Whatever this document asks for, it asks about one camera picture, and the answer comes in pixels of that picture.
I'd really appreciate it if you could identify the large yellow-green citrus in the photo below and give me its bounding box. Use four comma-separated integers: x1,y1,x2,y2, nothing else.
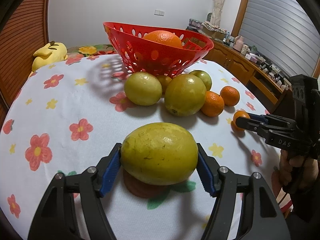
164,74,207,116

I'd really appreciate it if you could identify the floral bed blanket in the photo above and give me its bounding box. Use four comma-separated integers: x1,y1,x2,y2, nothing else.
67,44,117,56

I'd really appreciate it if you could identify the red perforated plastic basket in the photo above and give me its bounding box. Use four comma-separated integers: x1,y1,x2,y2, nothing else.
103,22,214,78

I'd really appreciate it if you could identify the big yellow lemon-shaped fruit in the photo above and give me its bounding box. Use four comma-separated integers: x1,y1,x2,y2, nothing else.
120,122,198,186

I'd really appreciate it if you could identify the beige curtain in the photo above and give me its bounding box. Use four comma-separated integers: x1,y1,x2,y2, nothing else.
212,0,231,27

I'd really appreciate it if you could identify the medium tangerine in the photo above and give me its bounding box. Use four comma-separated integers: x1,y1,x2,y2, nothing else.
201,91,225,117

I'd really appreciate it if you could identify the wooden sideboard cabinet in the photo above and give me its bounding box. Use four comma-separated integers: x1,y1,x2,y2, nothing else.
204,41,293,112

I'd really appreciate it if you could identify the cardboard box with cloths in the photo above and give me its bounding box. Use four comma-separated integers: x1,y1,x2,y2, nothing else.
201,21,228,40

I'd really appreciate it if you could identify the round green fruit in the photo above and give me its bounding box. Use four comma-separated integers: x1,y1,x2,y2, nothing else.
190,70,212,91

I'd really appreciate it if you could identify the small yellow fruit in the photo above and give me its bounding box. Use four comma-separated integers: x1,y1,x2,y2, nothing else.
157,75,172,94

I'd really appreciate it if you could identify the pink thermos jug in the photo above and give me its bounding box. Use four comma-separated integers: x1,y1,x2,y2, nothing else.
233,36,244,52

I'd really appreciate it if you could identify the brown louvered wardrobe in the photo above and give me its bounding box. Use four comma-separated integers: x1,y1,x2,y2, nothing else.
1,0,49,123

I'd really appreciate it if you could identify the grey window blind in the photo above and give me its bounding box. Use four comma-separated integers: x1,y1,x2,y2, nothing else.
239,0,319,76

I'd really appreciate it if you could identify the small tangerine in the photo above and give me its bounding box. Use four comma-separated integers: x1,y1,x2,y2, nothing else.
231,110,250,132

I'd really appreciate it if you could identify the white wall socket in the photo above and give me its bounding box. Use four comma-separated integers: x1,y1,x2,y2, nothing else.
154,10,165,16

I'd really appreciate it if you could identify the large orange front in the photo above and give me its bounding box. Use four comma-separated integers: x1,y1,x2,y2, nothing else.
143,30,183,48

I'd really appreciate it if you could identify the right hand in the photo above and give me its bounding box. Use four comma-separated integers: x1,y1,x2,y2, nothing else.
279,150,319,193

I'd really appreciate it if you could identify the white floral tablecloth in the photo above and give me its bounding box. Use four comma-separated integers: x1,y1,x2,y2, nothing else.
1,55,279,239

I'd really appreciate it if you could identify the yellow plush toy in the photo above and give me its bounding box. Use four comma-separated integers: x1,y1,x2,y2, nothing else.
29,41,68,77

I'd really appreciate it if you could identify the yellow-green round citrus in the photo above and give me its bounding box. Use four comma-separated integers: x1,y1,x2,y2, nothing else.
124,72,162,106

